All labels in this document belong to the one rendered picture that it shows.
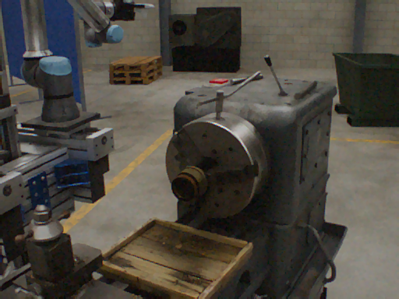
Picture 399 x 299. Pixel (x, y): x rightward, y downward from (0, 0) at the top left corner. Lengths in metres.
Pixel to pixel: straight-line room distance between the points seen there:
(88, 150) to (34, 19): 0.55
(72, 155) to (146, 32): 10.48
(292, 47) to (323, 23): 0.94
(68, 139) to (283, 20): 9.88
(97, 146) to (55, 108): 0.22
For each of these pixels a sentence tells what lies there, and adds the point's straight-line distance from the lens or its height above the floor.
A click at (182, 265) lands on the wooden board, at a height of 0.88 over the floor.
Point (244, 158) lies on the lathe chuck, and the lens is 1.27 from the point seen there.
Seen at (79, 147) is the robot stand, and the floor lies 1.07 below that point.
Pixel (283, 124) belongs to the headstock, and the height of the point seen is 1.21.
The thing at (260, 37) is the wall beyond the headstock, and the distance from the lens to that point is 11.36.
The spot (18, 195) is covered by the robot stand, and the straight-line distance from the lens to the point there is 1.36.
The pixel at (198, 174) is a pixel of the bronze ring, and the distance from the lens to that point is 1.24.
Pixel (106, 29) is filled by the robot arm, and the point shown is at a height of 1.48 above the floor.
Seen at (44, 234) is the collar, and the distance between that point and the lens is 0.94.
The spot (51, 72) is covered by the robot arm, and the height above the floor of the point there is 1.35.
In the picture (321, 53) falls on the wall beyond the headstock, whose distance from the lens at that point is 11.32.
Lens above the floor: 1.57
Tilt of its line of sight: 19 degrees down
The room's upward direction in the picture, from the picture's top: 1 degrees counter-clockwise
